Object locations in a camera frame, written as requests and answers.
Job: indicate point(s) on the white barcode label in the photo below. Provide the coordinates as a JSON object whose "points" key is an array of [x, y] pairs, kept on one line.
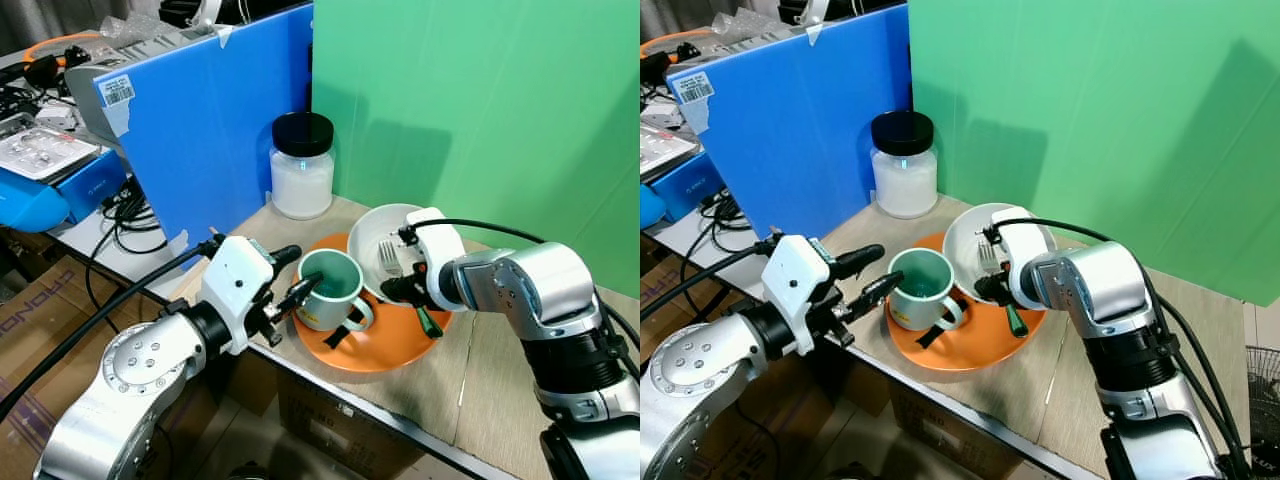
{"points": [[117, 90], [695, 87]]}

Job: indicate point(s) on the orange round plate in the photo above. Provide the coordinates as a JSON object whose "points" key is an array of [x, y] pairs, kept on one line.
{"points": [[390, 345], [980, 340]]}

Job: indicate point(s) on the printed brown cardboard box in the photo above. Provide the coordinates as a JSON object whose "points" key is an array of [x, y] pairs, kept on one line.
{"points": [[40, 310], [660, 300]]}

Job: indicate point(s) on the green ceramic mug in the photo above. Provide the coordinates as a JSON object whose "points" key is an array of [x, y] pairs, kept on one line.
{"points": [[915, 305], [320, 305]]}

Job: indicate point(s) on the plain brown cardboard box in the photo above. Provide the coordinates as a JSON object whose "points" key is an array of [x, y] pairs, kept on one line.
{"points": [[340, 430], [940, 440]]}

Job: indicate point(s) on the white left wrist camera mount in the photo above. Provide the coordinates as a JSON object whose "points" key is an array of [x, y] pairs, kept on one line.
{"points": [[235, 275], [795, 280]]}

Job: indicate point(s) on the blue plastic board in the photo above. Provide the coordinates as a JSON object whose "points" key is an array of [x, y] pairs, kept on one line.
{"points": [[800, 130], [220, 130]]}

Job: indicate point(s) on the blue case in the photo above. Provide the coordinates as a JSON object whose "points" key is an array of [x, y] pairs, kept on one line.
{"points": [[80, 190], [690, 185]]}

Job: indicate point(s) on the white jar with black lid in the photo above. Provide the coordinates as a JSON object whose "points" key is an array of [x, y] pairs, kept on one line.
{"points": [[300, 185], [903, 185]]}

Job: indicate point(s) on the white printed carton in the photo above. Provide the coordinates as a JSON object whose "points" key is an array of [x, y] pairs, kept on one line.
{"points": [[660, 150], [40, 150]]}

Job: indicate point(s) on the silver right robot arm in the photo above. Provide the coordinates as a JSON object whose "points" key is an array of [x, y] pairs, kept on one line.
{"points": [[1100, 285], [540, 290]]}

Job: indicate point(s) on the clear plastic bags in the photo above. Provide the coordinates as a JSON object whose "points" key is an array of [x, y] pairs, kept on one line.
{"points": [[150, 35], [745, 28]]}

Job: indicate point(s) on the green backdrop board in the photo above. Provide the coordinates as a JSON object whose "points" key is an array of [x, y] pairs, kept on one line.
{"points": [[1100, 100], [480, 100]]}

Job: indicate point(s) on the white bowl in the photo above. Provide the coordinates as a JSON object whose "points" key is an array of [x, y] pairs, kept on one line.
{"points": [[965, 245], [370, 245]]}

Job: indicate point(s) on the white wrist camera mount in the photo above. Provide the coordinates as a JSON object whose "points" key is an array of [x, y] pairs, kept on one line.
{"points": [[795, 280], [1020, 240], [440, 250], [235, 275]]}

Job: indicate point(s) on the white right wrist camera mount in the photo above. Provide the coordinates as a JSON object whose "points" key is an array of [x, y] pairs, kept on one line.
{"points": [[440, 250], [1020, 240]]}

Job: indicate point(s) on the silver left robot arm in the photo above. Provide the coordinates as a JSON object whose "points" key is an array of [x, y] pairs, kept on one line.
{"points": [[130, 380], [700, 385]]}

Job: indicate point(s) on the black fan grille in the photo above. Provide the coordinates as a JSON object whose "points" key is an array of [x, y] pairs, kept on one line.
{"points": [[1264, 400]]}

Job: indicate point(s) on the white tape piece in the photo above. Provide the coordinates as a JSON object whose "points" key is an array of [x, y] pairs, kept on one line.
{"points": [[224, 35], [814, 33]]}

